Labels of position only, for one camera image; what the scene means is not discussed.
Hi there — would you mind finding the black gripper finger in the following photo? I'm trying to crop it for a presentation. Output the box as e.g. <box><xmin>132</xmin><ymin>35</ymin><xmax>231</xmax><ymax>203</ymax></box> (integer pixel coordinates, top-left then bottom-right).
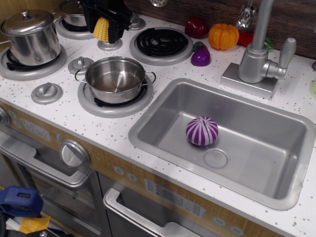
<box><xmin>108</xmin><ymin>19</ymin><xmax>125</xmax><ymax>44</ymax></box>
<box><xmin>83</xmin><ymin>8</ymin><xmax>100</xmax><ymax>33</ymax></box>

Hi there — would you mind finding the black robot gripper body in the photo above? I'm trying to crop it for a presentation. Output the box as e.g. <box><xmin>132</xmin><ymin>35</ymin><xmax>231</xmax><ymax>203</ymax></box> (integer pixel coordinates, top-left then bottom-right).
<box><xmin>81</xmin><ymin>0</ymin><xmax>132</xmax><ymax>30</ymax></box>

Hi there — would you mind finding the yellow toy corn cob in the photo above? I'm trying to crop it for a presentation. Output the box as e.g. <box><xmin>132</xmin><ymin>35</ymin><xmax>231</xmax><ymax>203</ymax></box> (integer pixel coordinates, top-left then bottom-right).
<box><xmin>93</xmin><ymin>17</ymin><xmax>109</xmax><ymax>42</ymax></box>

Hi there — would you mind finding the grey stove knob centre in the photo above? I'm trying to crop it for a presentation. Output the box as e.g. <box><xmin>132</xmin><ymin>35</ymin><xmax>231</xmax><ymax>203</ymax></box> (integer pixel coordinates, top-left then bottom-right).
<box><xmin>97</xmin><ymin>39</ymin><xmax>122</xmax><ymax>51</ymax></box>

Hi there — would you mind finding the grey stove knob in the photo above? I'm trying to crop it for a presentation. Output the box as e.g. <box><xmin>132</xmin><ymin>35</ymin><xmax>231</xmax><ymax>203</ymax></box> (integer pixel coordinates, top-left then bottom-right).
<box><xmin>128</xmin><ymin>13</ymin><xmax>146</xmax><ymax>31</ymax></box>
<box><xmin>68</xmin><ymin>56</ymin><xmax>94</xmax><ymax>76</ymax></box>
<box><xmin>97</xmin><ymin>39</ymin><xmax>122</xmax><ymax>51</ymax></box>
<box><xmin>31</xmin><ymin>82</ymin><xmax>63</xmax><ymax>105</ymax></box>

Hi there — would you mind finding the grey stove knob back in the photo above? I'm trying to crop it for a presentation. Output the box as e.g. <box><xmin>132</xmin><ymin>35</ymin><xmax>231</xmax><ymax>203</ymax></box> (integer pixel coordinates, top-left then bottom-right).
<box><xmin>128</xmin><ymin>13</ymin><xmax>146</xmax><ymax>31</ymax></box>

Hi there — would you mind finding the grey stove knob middle left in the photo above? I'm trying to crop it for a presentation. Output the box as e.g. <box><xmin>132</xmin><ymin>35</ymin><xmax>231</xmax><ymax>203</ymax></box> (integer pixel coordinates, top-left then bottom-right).
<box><xmin>68</xmin><ymin>56</ymin><xmax>94</xmax><ymax>76</ymax></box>

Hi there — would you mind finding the grey stove knob front left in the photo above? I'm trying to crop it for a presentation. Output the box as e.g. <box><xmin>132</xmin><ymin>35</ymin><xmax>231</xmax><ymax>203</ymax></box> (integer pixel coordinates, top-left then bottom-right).
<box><xmin>31</xmin><ymin>82</ymin><xmax>63</xmax><ymax>105</ymax></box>

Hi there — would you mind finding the small steel pot at back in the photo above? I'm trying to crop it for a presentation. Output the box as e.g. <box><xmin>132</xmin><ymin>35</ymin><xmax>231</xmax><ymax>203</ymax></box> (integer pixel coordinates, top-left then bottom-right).
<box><xmin>59</xmin><ymin>0</ymin><xmax>86</xmax><ymax>27</ymax></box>

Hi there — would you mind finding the hanging perforated ladle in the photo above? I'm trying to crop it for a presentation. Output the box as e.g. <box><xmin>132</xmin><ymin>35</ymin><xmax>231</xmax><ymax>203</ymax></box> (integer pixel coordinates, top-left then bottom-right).
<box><xmin>150</xmin><ymin>0</ymin><xmax>168</xmax><ymax>7</ymax></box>

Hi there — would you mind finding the back right black coil burner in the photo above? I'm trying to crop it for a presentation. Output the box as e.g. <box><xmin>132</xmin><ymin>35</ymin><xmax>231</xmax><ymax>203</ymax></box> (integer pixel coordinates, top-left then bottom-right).
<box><xmin>129</xmin><ymin>27</ymin><xmax>193</xmax><ymax>66</ymax></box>

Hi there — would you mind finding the large steel pot with lid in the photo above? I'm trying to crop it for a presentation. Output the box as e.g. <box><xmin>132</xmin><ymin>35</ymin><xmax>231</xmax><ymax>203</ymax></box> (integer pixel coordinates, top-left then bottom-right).
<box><xmin>0</xmin><ymin>9</ymin><xmax>63</xmax><ymax>66</ymax></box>

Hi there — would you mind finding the dark red toy pepper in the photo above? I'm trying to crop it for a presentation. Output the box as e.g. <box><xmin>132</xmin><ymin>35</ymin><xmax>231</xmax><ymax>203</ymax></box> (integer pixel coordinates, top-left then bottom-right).
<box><xmin>185</xmin><ymin>15</ymin><xmax>208</xmax><ymax>39</ymax></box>

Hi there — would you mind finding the purple toy eggplant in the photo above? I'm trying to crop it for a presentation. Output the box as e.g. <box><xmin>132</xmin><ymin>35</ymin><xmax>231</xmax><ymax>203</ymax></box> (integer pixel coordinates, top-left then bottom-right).
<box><xmin>191</xmin><ymin>41</ymin><xmax>211</xmax><ymax>67</ymax></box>

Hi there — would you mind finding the orange toy pumpkin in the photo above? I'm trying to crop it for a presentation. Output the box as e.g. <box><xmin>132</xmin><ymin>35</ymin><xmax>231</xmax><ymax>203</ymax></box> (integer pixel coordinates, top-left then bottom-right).
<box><xmin>208</xmin><ymin>23</ymin><xmax>239</xmax><ymax>50</ymax></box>

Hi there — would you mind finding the hanging silver utensil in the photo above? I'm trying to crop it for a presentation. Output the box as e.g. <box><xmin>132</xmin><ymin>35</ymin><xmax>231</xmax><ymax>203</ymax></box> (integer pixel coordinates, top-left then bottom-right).
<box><xmin>236</xmin><ymin>0</ymin><xmax>256</xmax><ymax>31</ymax></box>

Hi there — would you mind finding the red toy chili pepper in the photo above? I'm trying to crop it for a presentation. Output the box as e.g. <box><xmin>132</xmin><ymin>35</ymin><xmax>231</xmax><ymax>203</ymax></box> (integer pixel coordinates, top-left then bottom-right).
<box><xmin>237</xmin><ymin>32</ymin><xmax>274</xmax><ymax>50</ymax></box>

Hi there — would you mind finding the round grey oven dial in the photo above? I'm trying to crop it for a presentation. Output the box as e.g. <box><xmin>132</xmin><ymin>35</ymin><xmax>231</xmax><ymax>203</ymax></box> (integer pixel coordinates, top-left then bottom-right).
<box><xmin>59</xmin><ymin>139</ymin><xmax>90</xmax><ymax>168</ymax></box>

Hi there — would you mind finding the grey dial at left edge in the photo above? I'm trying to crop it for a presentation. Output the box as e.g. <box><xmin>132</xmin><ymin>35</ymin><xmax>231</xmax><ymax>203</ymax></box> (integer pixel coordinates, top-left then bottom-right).
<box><xmin>0</xmin><ymin>107</ymin><xmax>11</xmax><ymax>125</ymax></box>

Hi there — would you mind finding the purple white striped toy onion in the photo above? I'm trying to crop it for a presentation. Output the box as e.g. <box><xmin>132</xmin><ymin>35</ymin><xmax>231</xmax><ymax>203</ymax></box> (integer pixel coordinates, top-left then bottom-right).
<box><xmin>186</xmin><ymin>116</ymin><xmax>219</xmax><ymax>146</ymax></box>

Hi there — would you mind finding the silver toy faucet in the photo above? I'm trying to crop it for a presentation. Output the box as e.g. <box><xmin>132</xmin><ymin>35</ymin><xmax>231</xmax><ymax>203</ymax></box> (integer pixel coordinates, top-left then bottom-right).
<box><xmin>220</xmin><ymin>0</ymin><xmax>296</xmax><ymax>100</ymax></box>

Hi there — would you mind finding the grey toy sink basin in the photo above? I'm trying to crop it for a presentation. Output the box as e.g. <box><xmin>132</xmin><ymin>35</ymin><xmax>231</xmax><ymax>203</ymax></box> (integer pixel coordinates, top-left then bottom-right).
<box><xmin>128</xmin><ymin>79</ymin><xmax>316</xmax><ymax>210</ymax></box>

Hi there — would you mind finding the blue clamp tool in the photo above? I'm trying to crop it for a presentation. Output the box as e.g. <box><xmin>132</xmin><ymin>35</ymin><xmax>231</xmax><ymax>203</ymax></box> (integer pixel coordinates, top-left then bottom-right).
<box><xmin>0</xmin><ymin>186</ymin><xmax>44</xmax><ymax>217</ymax></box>

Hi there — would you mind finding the yellow cloth piece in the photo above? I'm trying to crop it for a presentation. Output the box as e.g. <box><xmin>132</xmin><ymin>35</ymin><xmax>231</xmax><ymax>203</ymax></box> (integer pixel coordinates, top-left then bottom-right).
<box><xmin>18</xmin><ymin>216</ymin><xmax>50</xmax><ymax>234</ymax></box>

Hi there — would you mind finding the back left stove burner ring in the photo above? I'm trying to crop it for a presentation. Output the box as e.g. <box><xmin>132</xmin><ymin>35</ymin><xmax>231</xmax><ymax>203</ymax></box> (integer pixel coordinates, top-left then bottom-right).
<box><xmin>55</xmin><ymin>17</ymin><xmax>99</xmax><ymax>40</ymax></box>

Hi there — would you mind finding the stove burner ring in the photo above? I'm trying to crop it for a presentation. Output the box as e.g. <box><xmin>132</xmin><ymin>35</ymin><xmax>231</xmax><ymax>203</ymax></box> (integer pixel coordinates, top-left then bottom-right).
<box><xmin>0</xmin><ymin>44</ymin><xmax>68</xmax><ymax>81</ymax></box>
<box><xmin>77</xmin><ymin>73</ymin><xmax>155</xmax><ymax>119</ymax></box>
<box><xmin>55</xmin><ymin>17</ymin><xmax>99</xmax><ymax>40</ymax></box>

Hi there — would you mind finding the small steel pan with handles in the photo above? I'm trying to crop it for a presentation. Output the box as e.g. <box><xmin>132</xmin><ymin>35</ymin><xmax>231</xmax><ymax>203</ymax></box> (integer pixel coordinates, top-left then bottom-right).
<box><xmin>76</xmin><ymin>56</ymin><xmax>157</xmax><ymax>104</ymax></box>

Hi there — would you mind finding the front right stove burner ring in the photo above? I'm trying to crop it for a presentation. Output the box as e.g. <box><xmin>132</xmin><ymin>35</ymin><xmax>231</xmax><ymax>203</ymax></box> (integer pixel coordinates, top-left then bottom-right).
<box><xmin>77</xmin><ymin>73</ymin><xmax>155</xmax><ymax>119</ymax></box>

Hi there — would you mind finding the front left stove burner ring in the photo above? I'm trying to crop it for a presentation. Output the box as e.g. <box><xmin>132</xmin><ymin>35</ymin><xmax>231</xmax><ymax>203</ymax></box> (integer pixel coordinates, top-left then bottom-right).
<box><xmin>0</xmin><ymin>44</ymin><xmax>68</xmax><ymax>81</ymax></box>

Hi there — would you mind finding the left oven door with handle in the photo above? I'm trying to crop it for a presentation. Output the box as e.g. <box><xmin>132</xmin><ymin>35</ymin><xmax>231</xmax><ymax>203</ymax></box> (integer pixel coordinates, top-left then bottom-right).
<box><xmin>0</xmin><ymin>132</ymin><xmax>112</xmax><ymax>237</ymax></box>

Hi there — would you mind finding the right dishwasher door with handle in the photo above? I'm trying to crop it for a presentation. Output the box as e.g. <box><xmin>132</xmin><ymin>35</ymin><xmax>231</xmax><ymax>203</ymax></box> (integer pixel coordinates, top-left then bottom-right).
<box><xmin>99</xmin><ymin>175</ymin><xmax>217</xmax><ymax>237</ymax></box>

